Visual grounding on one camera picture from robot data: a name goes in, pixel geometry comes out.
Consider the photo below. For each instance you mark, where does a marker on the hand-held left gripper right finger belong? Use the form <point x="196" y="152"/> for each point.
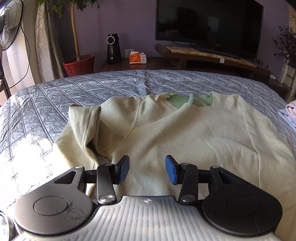
<point x="170" y="169"/>

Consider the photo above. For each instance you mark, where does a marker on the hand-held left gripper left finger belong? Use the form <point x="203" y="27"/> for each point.
<point x="123" y="169"/>

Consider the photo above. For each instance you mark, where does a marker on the beige long-sleeve sweater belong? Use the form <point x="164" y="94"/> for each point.
<point x="185" y="129"/>

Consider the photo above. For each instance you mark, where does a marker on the silver quilted blanket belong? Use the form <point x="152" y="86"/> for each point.
<point x="69" y="88"/>

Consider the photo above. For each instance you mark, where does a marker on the dark wooden tv cabinet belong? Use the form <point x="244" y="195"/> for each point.
<point x="148" y="66"/>

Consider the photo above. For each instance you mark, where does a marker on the potted tree in red pot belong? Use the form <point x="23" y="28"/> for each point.
<point x="79" y="67"/>

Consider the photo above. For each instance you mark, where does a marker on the orange tissue pack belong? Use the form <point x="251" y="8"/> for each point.
<point x="138" y="58"/>

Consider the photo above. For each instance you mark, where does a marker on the wooden tv riser shelf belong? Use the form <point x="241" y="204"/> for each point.
<point x="180" y="49"/>

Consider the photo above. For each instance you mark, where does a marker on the black tabletop appliance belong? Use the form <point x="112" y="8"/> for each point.
<point x="114" y="48"/>

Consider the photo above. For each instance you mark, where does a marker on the folded lavender garment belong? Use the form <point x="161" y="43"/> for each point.
<point x="289" y="119"/>

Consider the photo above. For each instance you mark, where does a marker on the clear glass cup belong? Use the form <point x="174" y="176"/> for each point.
<point x="3" y="227"/>

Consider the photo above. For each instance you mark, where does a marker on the small white box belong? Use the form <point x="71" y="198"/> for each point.
<point x="272" y="76"/>

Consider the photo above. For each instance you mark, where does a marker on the dark small pegs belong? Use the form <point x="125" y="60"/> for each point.
<point x="261" y="63"/>

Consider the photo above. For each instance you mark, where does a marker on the beige curtain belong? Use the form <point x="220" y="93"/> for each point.
<point x="46" y="46"/>

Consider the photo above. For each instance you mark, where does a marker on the black flat television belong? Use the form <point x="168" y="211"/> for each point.
<point x="208" y="23"/>

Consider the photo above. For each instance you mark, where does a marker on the purple flower plant in vase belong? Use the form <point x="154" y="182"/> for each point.
<point x="289" y="41"/>

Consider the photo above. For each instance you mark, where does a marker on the black standing fan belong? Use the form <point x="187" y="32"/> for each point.
<point x="11" y="23"/>

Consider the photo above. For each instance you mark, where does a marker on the white wall socket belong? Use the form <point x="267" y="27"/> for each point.
<point x="129" y="53"/>

